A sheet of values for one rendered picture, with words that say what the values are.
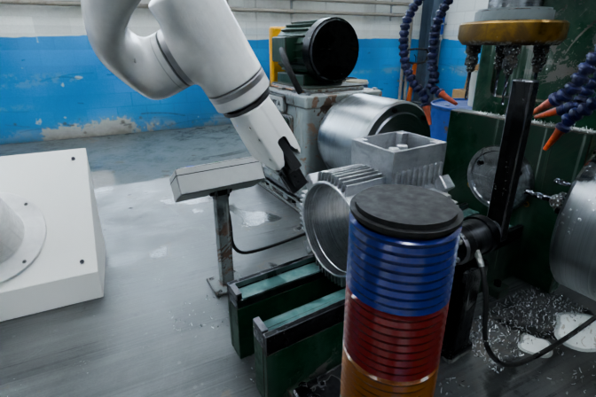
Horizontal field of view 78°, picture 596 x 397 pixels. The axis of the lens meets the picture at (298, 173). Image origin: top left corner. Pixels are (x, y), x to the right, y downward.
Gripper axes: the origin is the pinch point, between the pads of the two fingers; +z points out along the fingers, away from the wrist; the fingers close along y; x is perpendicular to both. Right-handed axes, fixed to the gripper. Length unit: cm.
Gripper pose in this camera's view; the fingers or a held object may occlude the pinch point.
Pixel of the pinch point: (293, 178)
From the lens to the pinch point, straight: 60.4
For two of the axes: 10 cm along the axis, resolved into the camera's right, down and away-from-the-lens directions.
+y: 5.2, 2.9, -8.0
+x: 7.4, -6.2, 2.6
